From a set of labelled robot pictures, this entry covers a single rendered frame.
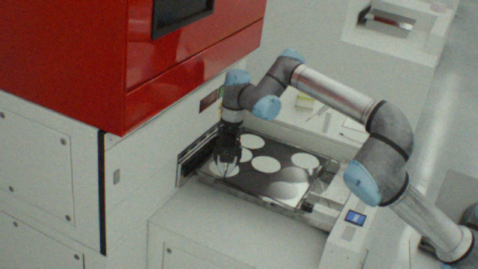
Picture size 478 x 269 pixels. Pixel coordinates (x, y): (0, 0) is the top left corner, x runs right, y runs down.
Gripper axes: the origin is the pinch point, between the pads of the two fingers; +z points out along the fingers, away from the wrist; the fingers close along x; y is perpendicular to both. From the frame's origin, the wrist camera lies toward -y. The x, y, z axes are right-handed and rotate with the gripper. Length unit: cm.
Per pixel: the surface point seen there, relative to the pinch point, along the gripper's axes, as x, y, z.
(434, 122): -196, 238, 92
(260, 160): -12.8, 12.8, 1.3
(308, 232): -27.4, -14.8, 9.3
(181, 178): 13.7, 0.5, 3.4
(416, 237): -65, -14, 9
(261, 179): -12.2, 1.1, 1.4
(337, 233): -30.5, -31.0, -4.7
